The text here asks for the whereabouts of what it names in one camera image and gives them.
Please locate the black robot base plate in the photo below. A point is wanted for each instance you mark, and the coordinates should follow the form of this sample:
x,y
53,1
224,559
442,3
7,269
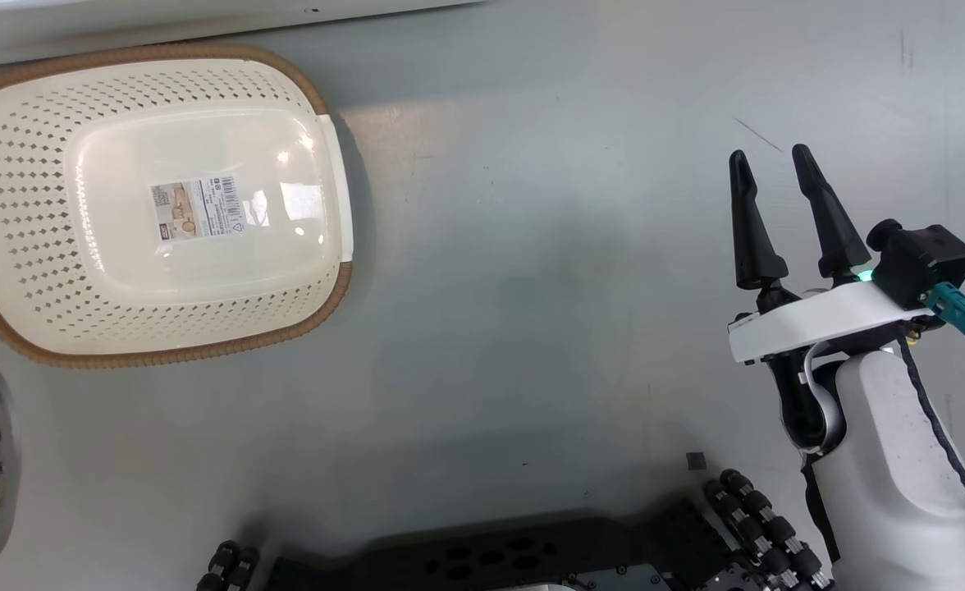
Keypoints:
x,y
491,558

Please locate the white perforated laundry basket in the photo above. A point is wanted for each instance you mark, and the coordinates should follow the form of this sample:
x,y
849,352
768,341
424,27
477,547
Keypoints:
x,y
39,164

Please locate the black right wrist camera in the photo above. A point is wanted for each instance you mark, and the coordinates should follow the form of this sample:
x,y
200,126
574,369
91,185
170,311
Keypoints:
x,y
921,258

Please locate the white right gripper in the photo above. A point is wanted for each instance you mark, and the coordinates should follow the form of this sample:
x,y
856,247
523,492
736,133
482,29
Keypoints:
x,y
811,316

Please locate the basket product label sticker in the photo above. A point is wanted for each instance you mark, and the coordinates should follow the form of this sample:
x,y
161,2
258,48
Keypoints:
x,y
199,208

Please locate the black square foam pad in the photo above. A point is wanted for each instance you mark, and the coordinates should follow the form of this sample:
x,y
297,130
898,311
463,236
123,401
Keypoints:
x,y
696,460

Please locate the white front-load washing machine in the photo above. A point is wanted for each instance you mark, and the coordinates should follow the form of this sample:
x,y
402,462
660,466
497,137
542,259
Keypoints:
x,y
203,25

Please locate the black roller omni wheel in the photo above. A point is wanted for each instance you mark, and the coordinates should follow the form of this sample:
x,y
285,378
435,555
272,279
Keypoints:
x,y
757,525
228,566

